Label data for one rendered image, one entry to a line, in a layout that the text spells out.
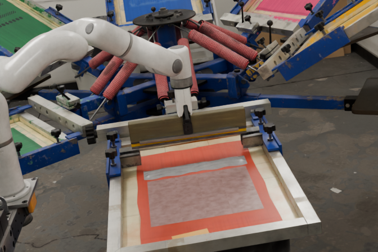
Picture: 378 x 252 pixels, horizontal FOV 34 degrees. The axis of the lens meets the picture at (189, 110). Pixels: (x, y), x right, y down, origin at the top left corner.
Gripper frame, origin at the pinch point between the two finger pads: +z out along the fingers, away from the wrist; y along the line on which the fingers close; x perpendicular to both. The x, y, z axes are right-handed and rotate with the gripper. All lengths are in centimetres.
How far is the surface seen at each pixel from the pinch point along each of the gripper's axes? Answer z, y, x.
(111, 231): 11, 45, -27
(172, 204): 14.1, 28.3, -9.2
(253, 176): 13.7, 18.3, 18.6
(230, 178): 13.7, 17.3, 11.1
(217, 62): 7, -97, 24
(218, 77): 6, -73, 21
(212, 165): 12.9, 7.0, 6.5
